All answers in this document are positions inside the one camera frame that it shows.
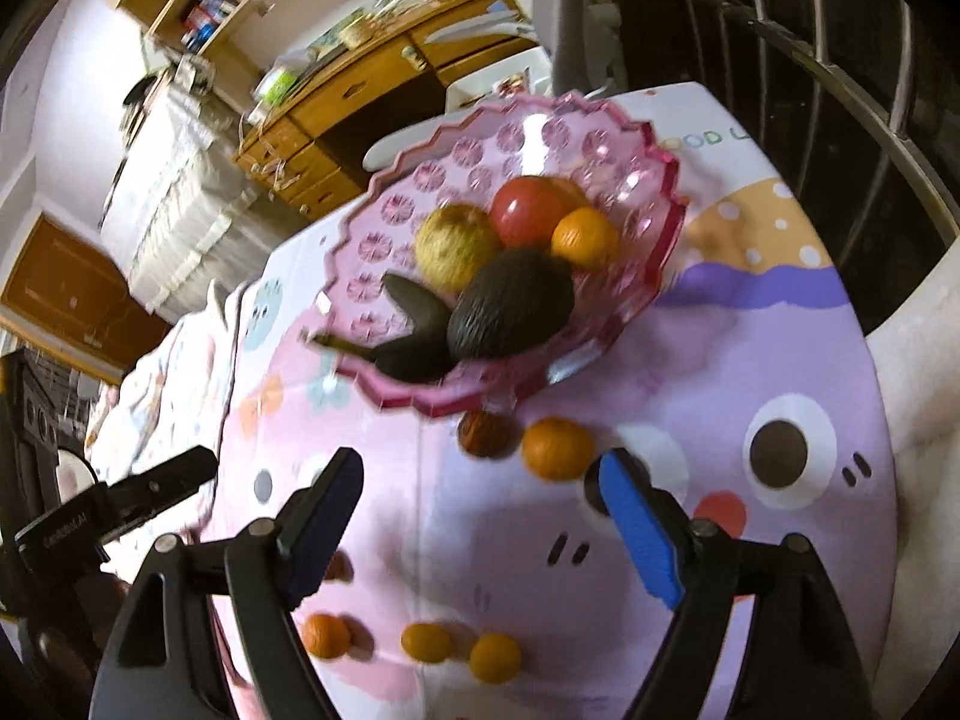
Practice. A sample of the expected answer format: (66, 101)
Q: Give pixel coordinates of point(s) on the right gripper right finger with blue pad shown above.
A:
(653, 526)

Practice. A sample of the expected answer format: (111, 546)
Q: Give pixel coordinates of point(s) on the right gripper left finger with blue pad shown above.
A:
(312, 526)

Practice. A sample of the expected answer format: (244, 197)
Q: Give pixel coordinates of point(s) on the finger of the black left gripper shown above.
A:
(139, 498)

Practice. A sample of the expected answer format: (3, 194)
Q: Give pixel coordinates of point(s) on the orange mandarin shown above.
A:
(326, 636)

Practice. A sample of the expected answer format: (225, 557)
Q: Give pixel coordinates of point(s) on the yellow-orange mandarin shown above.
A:
(495, 659)
(427, 642)

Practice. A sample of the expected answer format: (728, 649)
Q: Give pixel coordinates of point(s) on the dark overripe banana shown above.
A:
(423, 355)

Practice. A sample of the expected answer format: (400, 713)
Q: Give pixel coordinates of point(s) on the orange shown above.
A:
(587, 239)
(558, 449)

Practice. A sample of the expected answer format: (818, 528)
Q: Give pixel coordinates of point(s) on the person's left hand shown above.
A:
(72, 638)

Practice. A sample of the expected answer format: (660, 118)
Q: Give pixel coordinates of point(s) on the small brown passion fruit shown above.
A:
(340, 568)

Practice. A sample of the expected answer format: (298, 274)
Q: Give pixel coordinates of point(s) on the pink cartoon bed quilt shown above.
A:
(485, 578)

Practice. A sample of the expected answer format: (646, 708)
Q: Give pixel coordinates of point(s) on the small red-brown apple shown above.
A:
(487, 435)

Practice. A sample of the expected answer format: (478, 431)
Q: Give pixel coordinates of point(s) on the wooden door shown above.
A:
(67, 298)

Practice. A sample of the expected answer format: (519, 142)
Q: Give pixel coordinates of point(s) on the dark avocado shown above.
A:
(518, 301)

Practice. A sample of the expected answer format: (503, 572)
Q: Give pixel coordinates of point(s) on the white covered cabinet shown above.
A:
(181, 214)

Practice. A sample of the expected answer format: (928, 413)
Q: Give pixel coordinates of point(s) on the yellow pear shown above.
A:
(454, 244)

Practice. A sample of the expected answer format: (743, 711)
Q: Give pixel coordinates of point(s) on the white pillow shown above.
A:
(915, 356)

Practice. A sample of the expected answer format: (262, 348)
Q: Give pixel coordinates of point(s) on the red apple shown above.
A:
(526, 209)

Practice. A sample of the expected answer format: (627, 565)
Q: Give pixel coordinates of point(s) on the pink scalloped plastic fruit plate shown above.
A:
(615, 160)

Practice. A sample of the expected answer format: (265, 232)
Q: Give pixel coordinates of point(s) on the metal bed headboard rails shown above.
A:
(855, 102)

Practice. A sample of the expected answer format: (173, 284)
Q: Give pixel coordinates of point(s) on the wooden desk with drawers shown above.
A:
(310, 152)

